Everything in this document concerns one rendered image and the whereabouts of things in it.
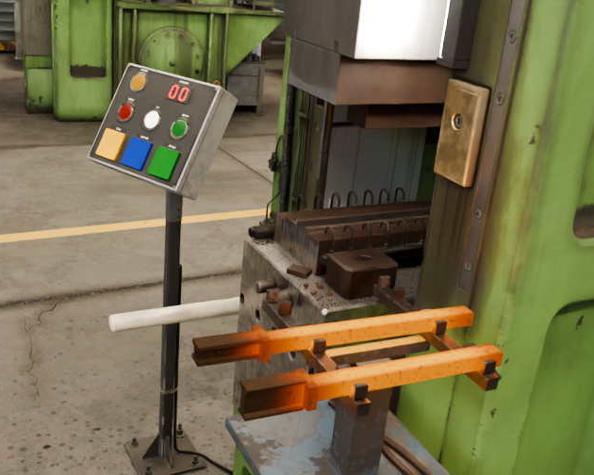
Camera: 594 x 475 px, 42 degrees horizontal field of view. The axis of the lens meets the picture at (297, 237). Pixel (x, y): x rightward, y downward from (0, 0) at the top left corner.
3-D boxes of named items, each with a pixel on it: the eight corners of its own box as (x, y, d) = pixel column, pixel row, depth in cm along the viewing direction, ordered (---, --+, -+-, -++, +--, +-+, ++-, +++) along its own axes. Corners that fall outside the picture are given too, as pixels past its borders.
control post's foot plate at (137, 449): (140, 485, 228) (141, 461, 225) (121, 442, 246) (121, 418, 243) (209, 469, 238) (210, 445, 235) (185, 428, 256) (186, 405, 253)
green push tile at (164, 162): (167, 180, 187) (179, 152, 187) (146, 172, 191) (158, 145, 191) (172, 183, 188) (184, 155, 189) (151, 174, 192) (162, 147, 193)
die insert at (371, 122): (364, 129, 155) (368, 100, 153) (345, 120, 161) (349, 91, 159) (480, 125, 169) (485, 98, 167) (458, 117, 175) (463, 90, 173)
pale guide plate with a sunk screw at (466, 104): (463, 188, 133) (481, 90, 127) (432, 171, 140) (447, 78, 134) (472, 187, 134) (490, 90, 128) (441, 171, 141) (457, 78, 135)
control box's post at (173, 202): (160, 462, 239) (173, 122, 199) (156, 454, 242) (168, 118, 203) (173, 459, 241) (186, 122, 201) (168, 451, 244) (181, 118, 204)
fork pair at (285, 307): (279, 316, 119) (280, 304, 119) (265, 300, 124) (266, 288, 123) (404, 299, 129) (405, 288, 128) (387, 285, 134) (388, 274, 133)
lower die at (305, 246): (315, 275, 158) (320, 237, 155) (273, 239, 175) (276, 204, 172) (474, 254, 178) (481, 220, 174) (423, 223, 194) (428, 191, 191)
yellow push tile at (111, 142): (113, 160, 198) (125, 134, 198) (94, 153, 202) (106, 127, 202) (118, 163, 199) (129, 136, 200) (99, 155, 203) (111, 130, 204)
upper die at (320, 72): (334, 105, 145) (339, 54, 142) (287, 83, 162) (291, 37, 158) (503, 102, 164) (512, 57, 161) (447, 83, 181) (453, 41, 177)
